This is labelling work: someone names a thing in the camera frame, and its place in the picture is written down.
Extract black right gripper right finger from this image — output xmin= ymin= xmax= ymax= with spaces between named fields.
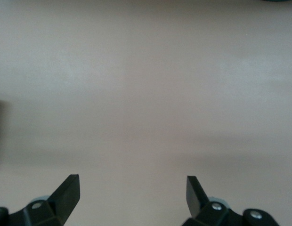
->
xmin=182 ymin=175 xmax=279 ymax=226

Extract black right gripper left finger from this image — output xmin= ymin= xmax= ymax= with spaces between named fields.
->
xmin=0 ymin=174 xmax=81 ymax=226

